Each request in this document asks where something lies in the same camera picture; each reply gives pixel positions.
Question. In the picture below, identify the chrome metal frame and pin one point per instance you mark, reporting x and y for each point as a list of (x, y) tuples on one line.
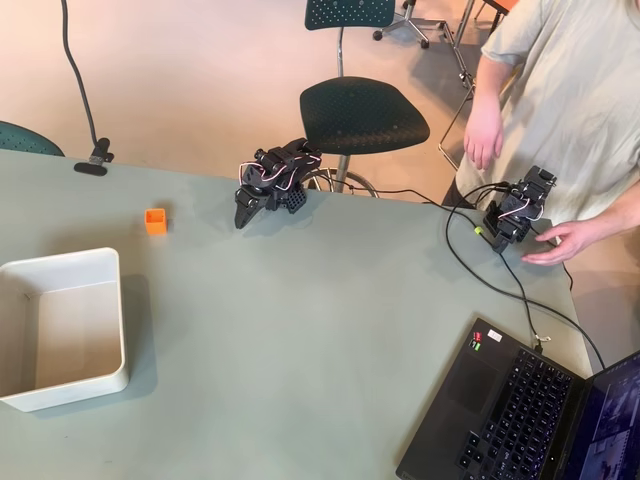
[(462, 45)]

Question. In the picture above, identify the black gooseneck clamp mount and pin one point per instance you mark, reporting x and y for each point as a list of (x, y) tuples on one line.
[(85, 95)]

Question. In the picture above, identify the person's right hand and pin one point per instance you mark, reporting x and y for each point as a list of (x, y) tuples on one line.
[(482, 137)]

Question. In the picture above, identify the black laptop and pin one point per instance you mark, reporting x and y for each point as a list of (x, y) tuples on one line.
[(500, 415)]

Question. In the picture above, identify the person's left forearm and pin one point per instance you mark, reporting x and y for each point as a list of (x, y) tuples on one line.
[(617, 220)]

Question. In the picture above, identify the white rectangular bin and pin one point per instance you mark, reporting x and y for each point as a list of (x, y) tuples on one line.
[(75, 390)]

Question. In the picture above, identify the black leader arm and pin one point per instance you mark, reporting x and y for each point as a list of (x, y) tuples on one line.
[(520, 210)]

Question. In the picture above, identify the person in beige t-shirt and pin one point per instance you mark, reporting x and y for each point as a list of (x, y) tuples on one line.
[(565, 100)]

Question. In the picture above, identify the orange cube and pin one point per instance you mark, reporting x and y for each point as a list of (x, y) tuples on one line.
[(156, 224)]

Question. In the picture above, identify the teal chair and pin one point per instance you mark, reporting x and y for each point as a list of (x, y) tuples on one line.
[(27, 140)]

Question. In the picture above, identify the person's right forearm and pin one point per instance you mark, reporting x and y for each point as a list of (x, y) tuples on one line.
[(490, 85)]

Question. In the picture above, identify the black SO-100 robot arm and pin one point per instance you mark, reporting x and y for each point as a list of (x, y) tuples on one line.
[(287, 157)]

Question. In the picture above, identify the dark green perforated chair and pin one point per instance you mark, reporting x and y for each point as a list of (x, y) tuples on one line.
[(365, 117)]

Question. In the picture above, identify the person's left hand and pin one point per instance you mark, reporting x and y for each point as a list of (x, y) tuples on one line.
[(565, 242)]

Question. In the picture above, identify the orange seat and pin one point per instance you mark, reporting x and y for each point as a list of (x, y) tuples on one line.
[(502, 5)]

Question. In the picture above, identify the wheeled office chair base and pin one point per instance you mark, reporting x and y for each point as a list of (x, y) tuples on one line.
[(412, 25)]

